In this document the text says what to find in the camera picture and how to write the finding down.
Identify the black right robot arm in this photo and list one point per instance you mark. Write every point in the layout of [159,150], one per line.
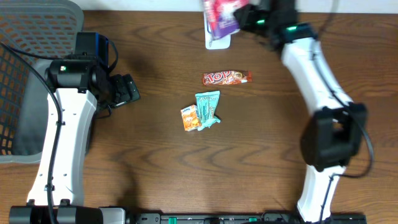
[336,126]

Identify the white barcode scanner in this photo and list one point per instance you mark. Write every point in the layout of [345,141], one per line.
[216,44]

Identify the orange chocolate bar wrapper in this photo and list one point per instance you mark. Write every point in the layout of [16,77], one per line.
[229,77]

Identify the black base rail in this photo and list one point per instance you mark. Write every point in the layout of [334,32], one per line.
[270,217]

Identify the green wipes packet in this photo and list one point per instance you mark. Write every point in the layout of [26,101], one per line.
[207,103]

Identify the orange snack box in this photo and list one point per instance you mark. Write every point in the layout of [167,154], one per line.
[190,117]

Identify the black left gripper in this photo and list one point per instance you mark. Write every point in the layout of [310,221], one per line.
[125,90]

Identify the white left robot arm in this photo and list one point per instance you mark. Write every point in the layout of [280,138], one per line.
[78,86]

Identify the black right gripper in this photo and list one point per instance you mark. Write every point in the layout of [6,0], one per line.
[244,16]

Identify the purple red pad packet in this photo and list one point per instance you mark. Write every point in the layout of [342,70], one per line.
[220,19]

